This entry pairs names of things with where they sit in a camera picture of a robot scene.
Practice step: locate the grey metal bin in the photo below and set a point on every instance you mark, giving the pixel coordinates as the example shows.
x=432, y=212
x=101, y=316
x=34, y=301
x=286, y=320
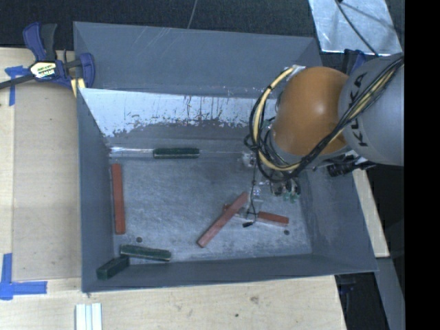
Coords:
x=178, y=198

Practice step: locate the dark green flat block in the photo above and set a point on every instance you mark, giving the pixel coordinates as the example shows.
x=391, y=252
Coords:
x=176, y=153
x=146, y=253
x=112, y=268

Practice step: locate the pale wood flat board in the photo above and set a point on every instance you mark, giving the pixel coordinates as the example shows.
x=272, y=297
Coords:
x=44, y=184

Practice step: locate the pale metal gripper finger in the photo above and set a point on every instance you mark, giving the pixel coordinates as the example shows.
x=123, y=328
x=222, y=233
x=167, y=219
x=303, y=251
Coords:
x=255, y=207
x=248, y=159

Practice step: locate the black cylinder on white bracket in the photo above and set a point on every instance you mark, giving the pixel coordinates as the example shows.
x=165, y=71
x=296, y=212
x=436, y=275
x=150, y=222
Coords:
x=343, y=169

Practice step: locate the red-brown flat block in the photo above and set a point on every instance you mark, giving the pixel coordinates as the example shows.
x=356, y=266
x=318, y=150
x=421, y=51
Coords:
x=220, y=222
x=275, y=218
x=118, y=201

